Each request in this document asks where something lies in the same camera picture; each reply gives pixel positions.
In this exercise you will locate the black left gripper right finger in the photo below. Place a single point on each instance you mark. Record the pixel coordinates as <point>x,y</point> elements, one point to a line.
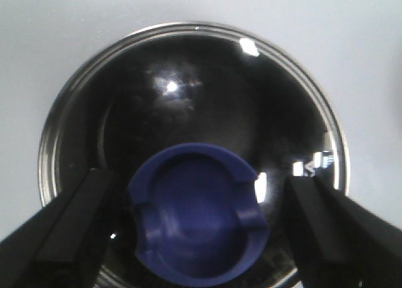
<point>336,242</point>

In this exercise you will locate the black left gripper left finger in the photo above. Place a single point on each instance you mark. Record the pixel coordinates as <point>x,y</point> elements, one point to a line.
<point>64,244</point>

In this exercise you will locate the glass lid blue knob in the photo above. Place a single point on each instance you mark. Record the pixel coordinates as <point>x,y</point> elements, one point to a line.
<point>180,139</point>

